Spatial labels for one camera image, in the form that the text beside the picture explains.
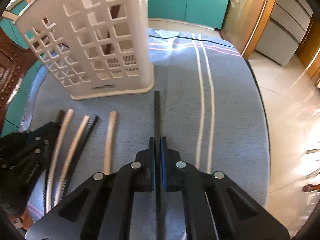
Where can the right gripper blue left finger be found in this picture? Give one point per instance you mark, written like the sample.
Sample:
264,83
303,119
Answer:
101,207

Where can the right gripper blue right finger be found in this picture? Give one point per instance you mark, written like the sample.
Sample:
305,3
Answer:
215,207

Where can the beige chopstick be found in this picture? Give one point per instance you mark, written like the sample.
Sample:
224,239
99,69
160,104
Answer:
111,128
69,157
53,163

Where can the dark brown chopstick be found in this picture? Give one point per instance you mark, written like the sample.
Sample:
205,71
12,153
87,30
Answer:
83,139

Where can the black chopstick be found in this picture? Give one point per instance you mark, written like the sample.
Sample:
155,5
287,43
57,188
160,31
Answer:
158,183

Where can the white plastic utensil basket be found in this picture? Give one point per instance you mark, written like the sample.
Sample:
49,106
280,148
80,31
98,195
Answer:
69,37

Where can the maroon chopstick crossing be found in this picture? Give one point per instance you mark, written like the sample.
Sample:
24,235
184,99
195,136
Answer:
114,14

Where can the teal lower kitchen cabinets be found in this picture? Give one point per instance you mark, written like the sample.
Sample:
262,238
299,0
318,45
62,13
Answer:
204,12

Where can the person's left hand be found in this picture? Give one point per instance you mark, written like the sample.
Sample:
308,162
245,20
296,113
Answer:
25,221

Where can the blue striped table cloth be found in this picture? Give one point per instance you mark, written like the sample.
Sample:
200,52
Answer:
211,113

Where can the silver refrigerator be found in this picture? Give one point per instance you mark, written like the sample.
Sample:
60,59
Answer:
285,30

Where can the glass sliding door wooden frame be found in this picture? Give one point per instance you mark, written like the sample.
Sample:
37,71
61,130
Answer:
245,22

